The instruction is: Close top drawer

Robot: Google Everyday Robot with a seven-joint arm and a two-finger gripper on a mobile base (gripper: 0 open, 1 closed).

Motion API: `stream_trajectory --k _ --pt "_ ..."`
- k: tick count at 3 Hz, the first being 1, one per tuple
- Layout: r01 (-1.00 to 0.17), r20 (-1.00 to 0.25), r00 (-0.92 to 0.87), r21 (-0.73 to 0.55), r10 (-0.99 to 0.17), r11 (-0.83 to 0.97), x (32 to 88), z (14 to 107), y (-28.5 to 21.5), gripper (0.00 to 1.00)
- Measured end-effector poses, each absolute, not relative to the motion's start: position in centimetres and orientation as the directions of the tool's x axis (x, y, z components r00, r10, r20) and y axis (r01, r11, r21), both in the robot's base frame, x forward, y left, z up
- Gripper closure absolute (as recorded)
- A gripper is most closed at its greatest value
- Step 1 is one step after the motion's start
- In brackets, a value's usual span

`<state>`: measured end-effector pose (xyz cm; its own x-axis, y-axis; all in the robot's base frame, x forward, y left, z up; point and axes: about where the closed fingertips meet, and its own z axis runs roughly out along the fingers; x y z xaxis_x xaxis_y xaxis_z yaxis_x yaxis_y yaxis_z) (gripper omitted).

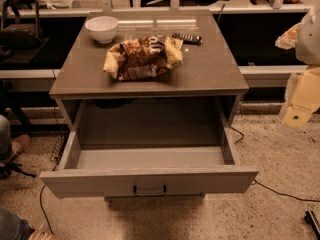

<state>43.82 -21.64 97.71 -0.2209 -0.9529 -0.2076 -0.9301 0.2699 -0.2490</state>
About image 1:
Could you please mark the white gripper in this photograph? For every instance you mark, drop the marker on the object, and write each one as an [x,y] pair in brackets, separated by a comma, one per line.
[309,41]

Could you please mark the grey top drawer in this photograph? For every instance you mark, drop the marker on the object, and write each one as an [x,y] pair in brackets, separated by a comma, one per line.
[150,148]

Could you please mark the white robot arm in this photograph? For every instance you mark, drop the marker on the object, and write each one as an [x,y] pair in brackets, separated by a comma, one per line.
[304,37]

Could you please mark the grey drawer cabinet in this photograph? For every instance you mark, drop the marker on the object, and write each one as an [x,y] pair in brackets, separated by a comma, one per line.
[207,70]

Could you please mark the black object bottom right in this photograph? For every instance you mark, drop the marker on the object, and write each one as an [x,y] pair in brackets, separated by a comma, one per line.
[311,219]

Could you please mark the dark candy bar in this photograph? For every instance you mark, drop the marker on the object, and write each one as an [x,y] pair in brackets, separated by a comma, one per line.
[188,38]

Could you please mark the brown yellow chip bag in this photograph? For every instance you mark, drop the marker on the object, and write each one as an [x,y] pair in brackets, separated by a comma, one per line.
[144,57]

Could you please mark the white ceramic bowl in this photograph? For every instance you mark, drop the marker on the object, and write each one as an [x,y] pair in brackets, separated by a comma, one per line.
[102,29]

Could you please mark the brown shoe left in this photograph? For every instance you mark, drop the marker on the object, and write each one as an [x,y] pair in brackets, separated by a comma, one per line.
[20,143]

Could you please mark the tan shoe bottom left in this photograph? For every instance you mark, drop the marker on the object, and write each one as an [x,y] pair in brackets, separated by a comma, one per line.
[39,234]

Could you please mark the black bag on shelf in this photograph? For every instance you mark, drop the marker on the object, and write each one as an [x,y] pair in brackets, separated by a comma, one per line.
[20,35]

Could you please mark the blue jeans leg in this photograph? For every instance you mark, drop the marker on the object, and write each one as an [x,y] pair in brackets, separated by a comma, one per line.
[13,227]

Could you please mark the wire basket on floor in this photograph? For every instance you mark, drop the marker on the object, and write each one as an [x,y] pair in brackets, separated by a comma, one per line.
[58,148]

